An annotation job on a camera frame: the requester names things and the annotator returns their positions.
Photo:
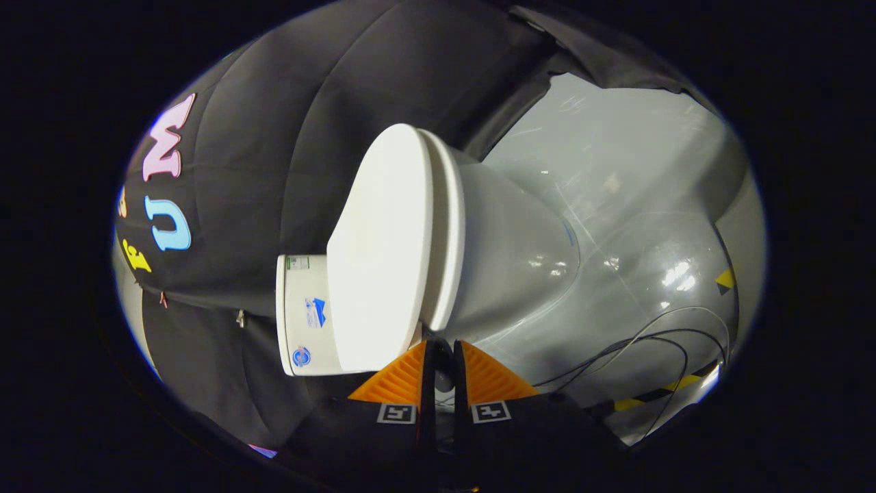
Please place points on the white ceramic toilet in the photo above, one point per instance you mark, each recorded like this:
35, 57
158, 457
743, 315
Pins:
520, 253

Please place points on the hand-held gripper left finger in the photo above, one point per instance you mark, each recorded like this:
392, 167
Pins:
428, 383

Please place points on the yellow black striped floor tape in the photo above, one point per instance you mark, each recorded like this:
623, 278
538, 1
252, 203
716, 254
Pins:
684, 382

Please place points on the small yellow black tape piece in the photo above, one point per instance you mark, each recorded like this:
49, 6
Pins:
724, 279

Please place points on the white toilet seat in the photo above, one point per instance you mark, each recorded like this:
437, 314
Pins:
448, 226

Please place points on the black backdrop cloth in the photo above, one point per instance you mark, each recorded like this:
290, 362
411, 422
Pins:
274, 103

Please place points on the small silver cloth clip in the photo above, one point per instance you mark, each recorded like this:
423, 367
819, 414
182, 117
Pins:
241, 318

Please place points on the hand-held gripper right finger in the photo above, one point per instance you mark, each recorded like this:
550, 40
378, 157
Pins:
458, 383

